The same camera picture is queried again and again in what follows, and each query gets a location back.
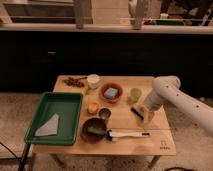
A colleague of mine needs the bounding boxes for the wooden table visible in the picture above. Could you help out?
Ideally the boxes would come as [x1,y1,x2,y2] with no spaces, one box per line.
[33,76,176,168]

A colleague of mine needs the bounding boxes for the grey folded cloth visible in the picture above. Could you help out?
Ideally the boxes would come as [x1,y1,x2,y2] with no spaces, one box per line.
[35,113,60,136]

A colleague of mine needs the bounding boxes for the green item in bowl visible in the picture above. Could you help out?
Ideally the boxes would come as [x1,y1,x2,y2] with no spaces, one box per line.
[87,127,106,135]

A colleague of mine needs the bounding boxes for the green translucent cup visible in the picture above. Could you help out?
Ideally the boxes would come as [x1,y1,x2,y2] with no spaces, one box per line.
[129,88,142,103]

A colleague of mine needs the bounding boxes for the black cable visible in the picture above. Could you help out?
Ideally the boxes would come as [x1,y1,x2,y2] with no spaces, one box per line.
[0,142,31,171]

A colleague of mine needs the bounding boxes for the brown dried item pile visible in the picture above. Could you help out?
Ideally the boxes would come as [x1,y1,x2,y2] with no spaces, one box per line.
[63,77,85,88]

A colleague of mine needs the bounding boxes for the small metal cup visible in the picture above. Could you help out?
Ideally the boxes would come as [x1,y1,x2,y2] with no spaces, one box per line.
[99,108,111,120]

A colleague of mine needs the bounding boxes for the white cup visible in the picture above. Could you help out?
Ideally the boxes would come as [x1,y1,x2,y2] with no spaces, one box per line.
[87,74,100,89]

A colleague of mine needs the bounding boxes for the dark brown bowl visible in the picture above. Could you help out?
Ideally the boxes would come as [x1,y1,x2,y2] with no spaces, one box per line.
[81,118,107,143]

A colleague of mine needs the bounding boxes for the green plastic tray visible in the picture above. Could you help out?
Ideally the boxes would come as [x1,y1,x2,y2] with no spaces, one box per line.
[25,92,83,145]

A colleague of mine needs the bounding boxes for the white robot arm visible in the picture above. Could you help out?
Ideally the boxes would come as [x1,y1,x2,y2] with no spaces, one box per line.
[138,76,213,137]

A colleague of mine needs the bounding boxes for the blue sponge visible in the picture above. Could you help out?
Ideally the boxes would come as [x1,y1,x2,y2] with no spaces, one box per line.
[104,88,118,99]

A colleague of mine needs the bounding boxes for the red brown bowl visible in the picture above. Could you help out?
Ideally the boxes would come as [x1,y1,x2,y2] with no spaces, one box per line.
[99,82,123,104]

